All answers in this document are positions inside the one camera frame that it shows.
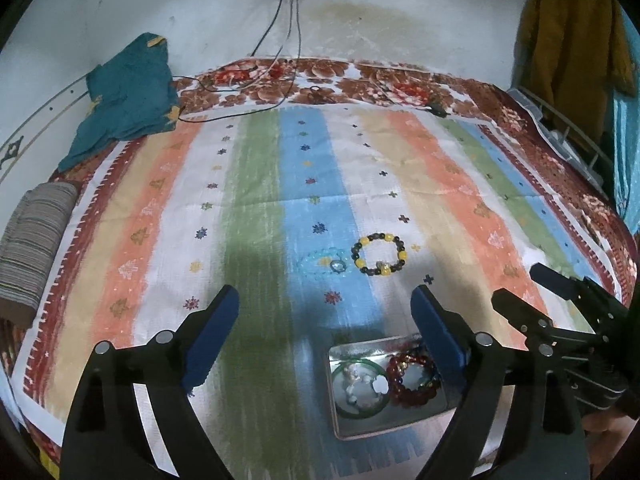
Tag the blue printed cloth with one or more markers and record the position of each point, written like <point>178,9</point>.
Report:
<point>627,120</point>

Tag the striped pastel mat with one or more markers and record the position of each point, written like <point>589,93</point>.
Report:
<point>300,200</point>

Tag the green jade bangle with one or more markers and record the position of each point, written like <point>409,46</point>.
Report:
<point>340,400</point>

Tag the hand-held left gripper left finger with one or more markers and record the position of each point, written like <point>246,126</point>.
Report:
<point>212,332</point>

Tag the small black device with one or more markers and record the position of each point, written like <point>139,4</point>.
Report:
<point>436,108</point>

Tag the mustard yellow garment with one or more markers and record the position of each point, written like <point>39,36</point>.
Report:
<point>570,45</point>

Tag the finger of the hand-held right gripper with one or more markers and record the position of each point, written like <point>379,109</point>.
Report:
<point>520,312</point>
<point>570,287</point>

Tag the rectangular metal tin box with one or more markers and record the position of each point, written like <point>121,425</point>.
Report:
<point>360,425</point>

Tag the metal bed rail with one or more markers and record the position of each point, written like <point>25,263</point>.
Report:
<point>565,135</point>

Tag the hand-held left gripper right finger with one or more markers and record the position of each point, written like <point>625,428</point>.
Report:
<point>437,335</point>

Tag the folded striped grey cloth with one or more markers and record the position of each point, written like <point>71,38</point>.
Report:
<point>35,240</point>

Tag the person's right hand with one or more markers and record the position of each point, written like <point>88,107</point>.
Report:
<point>612,435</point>

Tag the teal cloth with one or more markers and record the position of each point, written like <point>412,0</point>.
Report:
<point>127,105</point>

